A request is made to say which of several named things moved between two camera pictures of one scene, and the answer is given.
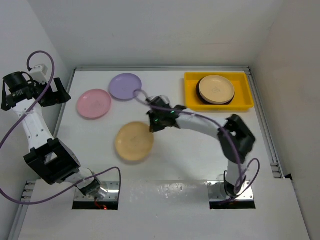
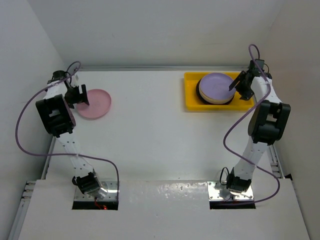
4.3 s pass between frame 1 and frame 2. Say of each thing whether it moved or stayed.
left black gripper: moved
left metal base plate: stayed
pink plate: stayed
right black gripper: moved
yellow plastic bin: stayed
